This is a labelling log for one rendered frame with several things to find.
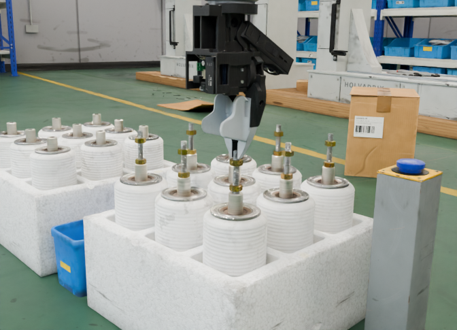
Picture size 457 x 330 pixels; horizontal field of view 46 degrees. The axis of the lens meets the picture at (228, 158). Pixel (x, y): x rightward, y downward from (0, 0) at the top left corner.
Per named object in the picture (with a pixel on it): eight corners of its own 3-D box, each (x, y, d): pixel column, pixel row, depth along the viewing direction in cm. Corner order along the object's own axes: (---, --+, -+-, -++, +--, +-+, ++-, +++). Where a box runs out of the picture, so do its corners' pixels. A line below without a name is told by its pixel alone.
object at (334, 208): (354, 287, 95) (362, 190, 91) (301, 288, 94) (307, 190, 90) (340, 265, 104) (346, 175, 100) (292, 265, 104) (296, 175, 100)
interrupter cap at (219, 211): (199, 214, 79) (199, 209, 79) (232, 203, 84) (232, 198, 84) (238, 226, 74) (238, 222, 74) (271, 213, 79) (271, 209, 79)
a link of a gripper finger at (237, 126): (212, 162, 74) (211, 96, 72) (244, 156, 77) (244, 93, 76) (226, 166, 71) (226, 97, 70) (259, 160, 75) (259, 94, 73)
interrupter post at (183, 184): (194, 196, 87) (194, 177, 86) (182, 199, 85) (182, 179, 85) (185, 192, 89) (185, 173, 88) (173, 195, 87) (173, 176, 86)
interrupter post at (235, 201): (224, 213, 79) (224, 192, 78) (234, 210, 81) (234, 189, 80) (236, 218, 77) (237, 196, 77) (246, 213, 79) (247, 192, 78)
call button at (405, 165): (403, 169, 82) (404, 156, 81) (428, 174, 79) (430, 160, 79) (390, 173, 79) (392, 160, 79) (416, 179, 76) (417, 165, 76)
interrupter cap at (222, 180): (244, 175, 100) (244, 171, 100) (262, 186, 93) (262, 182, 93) (207, 179, 97) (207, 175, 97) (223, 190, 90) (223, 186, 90)
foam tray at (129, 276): (231, 250, 128) (232, 177, 124) (377, 310, 101) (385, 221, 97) (86, 306, 101) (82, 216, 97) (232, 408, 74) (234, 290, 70)
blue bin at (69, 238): (167, 244, 131) (166, 197, 128) (196, 258, 123) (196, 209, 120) (51, 282, 111) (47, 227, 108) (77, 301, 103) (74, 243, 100)
